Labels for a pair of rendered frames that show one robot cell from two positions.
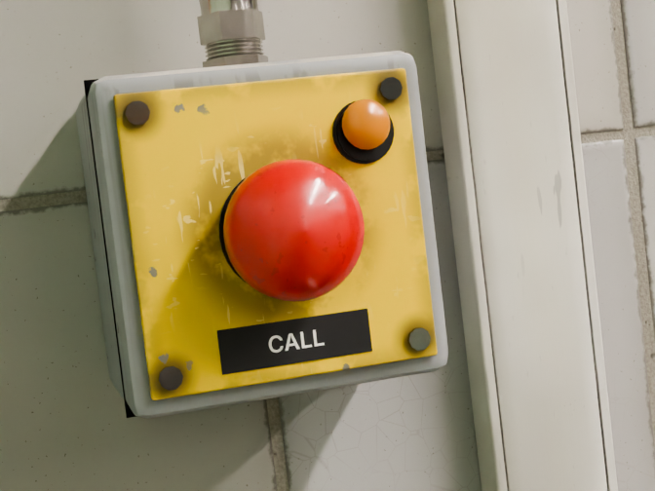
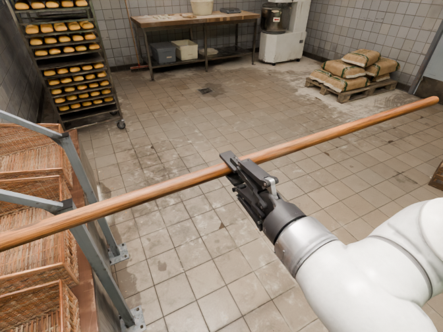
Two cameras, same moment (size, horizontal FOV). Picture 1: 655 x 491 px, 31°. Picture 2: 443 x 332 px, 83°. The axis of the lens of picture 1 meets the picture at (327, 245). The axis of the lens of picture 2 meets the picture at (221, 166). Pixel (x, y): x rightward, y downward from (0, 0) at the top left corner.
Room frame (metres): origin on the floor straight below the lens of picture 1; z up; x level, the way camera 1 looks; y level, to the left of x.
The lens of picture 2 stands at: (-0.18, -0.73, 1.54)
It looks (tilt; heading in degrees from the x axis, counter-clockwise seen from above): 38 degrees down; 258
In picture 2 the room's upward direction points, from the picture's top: straight up
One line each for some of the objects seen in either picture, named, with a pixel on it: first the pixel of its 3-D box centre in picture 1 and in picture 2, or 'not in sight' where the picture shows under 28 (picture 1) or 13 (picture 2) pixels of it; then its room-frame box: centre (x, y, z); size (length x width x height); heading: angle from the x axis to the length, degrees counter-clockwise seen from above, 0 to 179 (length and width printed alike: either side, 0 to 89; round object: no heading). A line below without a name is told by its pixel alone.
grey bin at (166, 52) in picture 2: not in sight; (163, 52); (-0.12, -5.77, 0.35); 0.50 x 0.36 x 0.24; 105
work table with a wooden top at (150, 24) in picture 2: not in sight; (198, 42); (-0.79, -5.95, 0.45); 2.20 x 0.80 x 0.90; 15
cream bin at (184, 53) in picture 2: not in sight; (184, 49); (-0.52, -5.88, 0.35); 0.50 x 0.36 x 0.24; 107
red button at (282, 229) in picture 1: (289, 230); not in sight; (0.34, 0.01, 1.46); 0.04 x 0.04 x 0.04; 15
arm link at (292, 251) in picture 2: not in sight; (304, 246); (-0.35, -0.93, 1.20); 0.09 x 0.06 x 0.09; 17
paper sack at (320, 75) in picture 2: not in sight; (330, 74); (-2.72, -4.39, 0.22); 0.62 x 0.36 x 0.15; 21
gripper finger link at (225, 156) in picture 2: not in sight; (232, 161); (-0.29, -1.15, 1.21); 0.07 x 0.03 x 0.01; 107
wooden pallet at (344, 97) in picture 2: not in sight; (349, 83); (-3.06, -4.30, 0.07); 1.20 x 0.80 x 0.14; 15
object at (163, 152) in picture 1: (256, 229); not in sight; (0.38, 0.02, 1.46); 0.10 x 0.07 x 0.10; 105
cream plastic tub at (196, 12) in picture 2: not in sight; (202, 7); (-0.91, -6.07, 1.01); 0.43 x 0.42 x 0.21; 15
